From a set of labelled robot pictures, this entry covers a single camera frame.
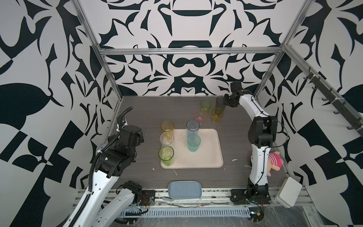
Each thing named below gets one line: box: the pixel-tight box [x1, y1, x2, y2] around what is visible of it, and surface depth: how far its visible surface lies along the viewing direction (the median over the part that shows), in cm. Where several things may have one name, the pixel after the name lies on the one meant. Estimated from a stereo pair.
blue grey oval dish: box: [167, 180, 203, 200], surface depth 76 cm
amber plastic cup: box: [160, 120, 175, 133], surface depth 89 cm
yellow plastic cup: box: [211, 107, 224, 123], surface depth 107 cm
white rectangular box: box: [274, 176, 303, 209], surface depth 74 cm
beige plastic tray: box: [160, 128, 224, 169], surface depth 91 cm
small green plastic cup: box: [200, 99, 213, 114], surface depth 107 cm
